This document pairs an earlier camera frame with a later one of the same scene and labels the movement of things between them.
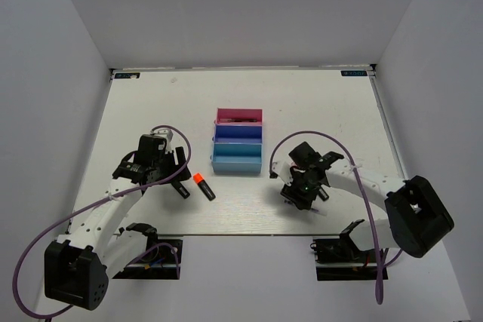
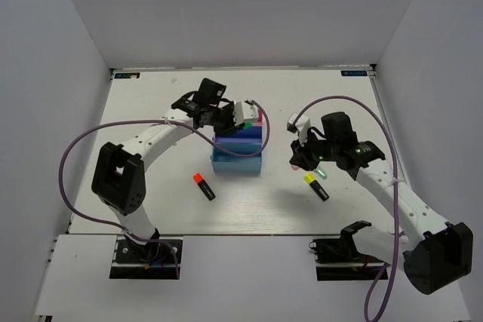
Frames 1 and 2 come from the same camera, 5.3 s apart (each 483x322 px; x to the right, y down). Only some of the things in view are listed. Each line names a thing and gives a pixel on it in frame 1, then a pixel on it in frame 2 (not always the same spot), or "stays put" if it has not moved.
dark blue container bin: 238,133 stays put
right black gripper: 292,193 to 300,155
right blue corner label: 354,72 stays put
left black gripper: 170,156 to 229,107
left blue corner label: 127,75 stays put
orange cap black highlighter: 198,179 stays put
